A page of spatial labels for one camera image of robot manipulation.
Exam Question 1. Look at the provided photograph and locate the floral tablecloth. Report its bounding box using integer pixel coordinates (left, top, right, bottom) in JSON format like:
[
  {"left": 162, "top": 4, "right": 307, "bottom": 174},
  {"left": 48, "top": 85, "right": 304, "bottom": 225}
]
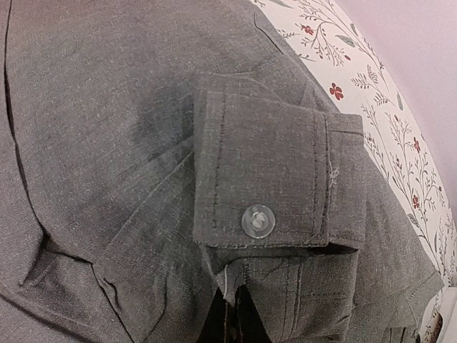
[{"left": 258, "top": 1, "right": 456, "bottom": 342}]

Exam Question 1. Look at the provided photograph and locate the grey button shirt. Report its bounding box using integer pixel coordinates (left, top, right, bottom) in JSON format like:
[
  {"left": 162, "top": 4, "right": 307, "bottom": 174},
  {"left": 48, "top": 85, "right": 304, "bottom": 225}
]
[{"left": 1, "top": 1, "right": 443, "bottom": 342}]

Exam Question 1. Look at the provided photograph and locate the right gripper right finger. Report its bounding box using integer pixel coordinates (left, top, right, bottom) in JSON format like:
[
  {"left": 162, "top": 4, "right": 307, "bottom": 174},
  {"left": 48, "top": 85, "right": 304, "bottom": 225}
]
[{"left": 233, "top": 286, "right": 271, "bottom": 343}]

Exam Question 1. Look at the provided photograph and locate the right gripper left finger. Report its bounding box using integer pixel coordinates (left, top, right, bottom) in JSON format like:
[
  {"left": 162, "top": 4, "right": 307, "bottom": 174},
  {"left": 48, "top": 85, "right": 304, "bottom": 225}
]
[{"left": 205, "top": 289, "right": 229, "bottom": 343}]

